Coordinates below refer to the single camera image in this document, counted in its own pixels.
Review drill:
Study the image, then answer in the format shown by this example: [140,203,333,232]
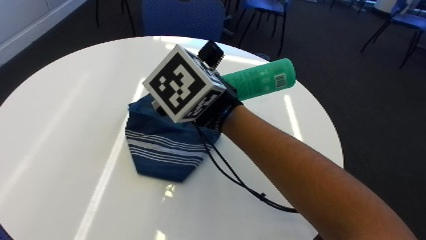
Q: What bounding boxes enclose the blue striped cloth bag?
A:
[124,93,223,184]

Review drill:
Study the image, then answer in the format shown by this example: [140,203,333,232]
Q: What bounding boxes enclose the black glove cable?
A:
[195,125,300,214]

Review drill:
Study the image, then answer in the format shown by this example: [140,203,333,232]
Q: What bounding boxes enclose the black chair legs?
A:
[94,0,138,37]

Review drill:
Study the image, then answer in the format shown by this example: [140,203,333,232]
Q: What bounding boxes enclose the black sensor module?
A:
[198,40,227,70]

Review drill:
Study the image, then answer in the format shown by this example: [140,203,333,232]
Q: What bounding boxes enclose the blue plastic chair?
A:
[360,0,426,69]
[238,0,292,57]

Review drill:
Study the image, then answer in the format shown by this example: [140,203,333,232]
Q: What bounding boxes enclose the green cylindrical container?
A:
[222,57,299,102]

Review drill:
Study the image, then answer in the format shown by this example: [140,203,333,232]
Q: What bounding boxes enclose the white marker cube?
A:
[143,44,228,124]

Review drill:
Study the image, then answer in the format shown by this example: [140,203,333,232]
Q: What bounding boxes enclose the blue fabric chair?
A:
[140,0,236,43]

